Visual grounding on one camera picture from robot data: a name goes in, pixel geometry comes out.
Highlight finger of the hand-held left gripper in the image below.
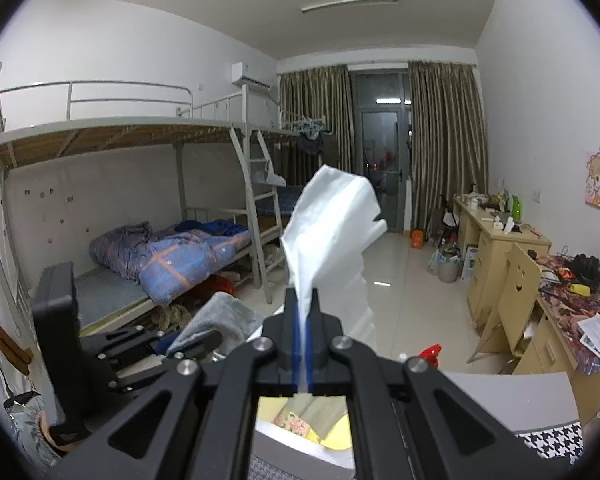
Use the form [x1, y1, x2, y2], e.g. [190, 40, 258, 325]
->
[97, 355, 181, 395]
[80, 325, 221, 361]

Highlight yellow foam net sleeve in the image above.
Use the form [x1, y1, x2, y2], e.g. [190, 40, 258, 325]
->
[256, 395, 355, 452]

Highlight grey towel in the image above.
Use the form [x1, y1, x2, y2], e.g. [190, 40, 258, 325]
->
[167, 291, 267, 361]

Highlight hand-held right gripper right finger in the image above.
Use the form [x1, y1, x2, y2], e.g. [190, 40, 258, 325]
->
[305, 289, 573, 480]

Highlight printed desk mat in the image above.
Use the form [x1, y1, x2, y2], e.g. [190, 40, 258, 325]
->
[537, 255, 600, 376]

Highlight white bucket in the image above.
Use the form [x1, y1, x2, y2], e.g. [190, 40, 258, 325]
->
[437, 252, 463, 284]

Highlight white tissue sheet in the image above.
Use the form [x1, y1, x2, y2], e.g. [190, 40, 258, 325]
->
[279, 164, 388, 396]

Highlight white hanging bag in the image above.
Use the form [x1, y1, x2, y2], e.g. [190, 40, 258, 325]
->
[252, 160, 287, 186]

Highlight hanging dark clothes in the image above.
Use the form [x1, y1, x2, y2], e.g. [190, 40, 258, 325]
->
[295, 130, 326, 156]

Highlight brown curtain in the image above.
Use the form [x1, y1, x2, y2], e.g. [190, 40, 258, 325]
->
[278, 64, 353, 173]
[407, 60, 491, 233]

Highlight white metal bunk bed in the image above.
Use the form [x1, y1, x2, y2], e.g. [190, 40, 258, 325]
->
[0, 62, 286, 333]
[250, 105, 331, 241]

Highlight blue plaid bedding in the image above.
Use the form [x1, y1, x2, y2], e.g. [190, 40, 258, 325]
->
[257, 185, 306, 216]

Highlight floral tissue pack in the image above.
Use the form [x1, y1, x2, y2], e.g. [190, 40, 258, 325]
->
[274, 407, 323, 443]

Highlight blue purple plaid quilt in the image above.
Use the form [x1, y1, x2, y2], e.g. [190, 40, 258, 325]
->
[89, 220, 253, 306]

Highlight glass balcony door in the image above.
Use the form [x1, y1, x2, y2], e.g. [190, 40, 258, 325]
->
[352, 71, 413, 233]

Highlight ceiling tube light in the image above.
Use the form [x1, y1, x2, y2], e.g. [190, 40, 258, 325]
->
[300, 0, 400, 13]

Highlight wooden chair smiley cutout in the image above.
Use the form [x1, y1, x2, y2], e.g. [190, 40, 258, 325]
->
[467, 242, 543, 366]

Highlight white bottle red pump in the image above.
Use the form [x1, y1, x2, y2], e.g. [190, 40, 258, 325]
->
[399, 344, 442, 366]

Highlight white air conditioner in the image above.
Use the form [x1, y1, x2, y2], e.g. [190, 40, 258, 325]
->
[230, 61, 272, 88]

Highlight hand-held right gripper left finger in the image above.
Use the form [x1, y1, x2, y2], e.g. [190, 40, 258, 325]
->
[45, 287, 301, 480]

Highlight white foam box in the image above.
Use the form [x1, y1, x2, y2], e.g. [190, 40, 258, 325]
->
[252, 395, 357, 471]

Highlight blue white carton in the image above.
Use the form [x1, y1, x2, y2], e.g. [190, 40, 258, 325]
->
[461, 245, 480, 281]

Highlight light wooden desk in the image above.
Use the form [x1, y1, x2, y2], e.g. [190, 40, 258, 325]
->
[452, 195, 553, 326]
[512, 255, 600, 426]

